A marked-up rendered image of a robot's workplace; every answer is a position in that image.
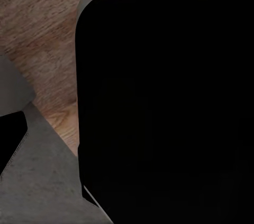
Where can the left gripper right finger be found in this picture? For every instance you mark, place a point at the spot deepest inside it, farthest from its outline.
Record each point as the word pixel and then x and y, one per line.
pixel 246 128

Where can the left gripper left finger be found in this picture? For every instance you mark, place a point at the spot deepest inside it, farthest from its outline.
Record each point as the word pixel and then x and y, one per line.
pixel 12 129

